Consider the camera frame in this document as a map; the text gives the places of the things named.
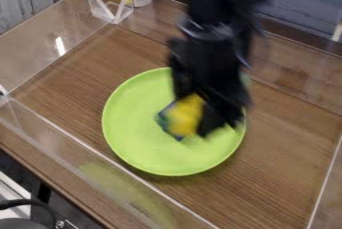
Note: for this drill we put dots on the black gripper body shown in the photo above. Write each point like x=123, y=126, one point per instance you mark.
x=213, y=51

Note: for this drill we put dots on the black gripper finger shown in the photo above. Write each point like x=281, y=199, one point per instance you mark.
x=222, y=110
x=182, y=81

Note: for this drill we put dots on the yellow toy banana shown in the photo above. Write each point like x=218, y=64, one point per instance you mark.
x=183, y=115

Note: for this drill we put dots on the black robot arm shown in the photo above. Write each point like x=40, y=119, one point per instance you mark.
x=223, y=11

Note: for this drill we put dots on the green round plate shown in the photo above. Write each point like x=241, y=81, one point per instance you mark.
x=138, y=140

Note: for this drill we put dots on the blue plastic block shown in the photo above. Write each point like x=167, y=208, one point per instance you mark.
x=168, y=121

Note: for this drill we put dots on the clear acrylic corner bracket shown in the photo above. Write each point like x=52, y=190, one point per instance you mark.
x=110, y=11

